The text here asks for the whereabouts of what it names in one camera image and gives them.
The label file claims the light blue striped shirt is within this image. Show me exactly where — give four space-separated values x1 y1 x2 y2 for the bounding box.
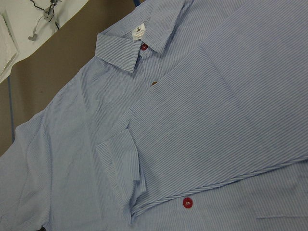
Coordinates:
0 0 308 231

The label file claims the reacher grabber stick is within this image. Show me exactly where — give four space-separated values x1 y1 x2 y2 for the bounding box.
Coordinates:
28 0 62 41

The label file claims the clear plastic bag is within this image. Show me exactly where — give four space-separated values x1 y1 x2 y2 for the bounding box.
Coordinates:
0 11 19 83

